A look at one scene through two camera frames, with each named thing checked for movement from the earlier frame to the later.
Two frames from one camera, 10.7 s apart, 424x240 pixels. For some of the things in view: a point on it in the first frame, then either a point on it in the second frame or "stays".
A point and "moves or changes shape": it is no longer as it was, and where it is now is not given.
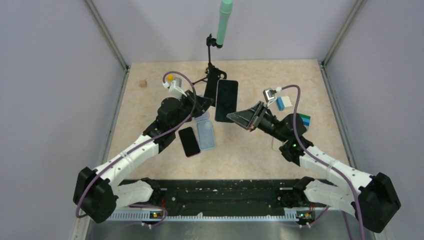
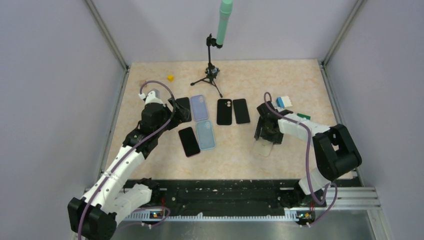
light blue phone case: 205,132 stays
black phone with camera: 213,74 → 224,113
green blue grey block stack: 306,119 stays
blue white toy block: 283,102 stays
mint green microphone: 225,12 stays
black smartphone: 226,98 moves or changes shape
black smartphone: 189,141 stays
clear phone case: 276,144 moves or changes shape
